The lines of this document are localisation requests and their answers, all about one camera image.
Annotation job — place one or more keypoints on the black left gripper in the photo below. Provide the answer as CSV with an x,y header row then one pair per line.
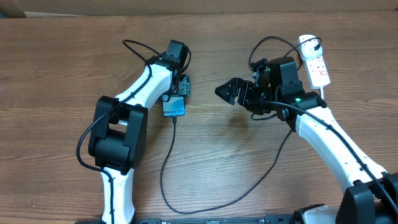
x,y
183,87

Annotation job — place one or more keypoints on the Samsung Galaxy smartphone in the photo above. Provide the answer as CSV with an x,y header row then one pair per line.
x,y
173,106

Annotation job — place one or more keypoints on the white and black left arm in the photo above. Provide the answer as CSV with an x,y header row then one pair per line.
x,y
119,130

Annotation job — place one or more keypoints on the white charger plug adapter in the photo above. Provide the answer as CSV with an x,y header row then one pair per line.
x,y
310,47

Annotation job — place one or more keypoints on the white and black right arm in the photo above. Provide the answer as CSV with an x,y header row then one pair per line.
x,y
369,191

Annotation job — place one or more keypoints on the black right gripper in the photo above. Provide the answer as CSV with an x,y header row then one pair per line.
x,y
245,101

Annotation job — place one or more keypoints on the white power strip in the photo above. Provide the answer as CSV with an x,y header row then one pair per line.
x,y
317,73

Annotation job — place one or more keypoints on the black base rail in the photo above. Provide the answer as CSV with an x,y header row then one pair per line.
x,y
267,219

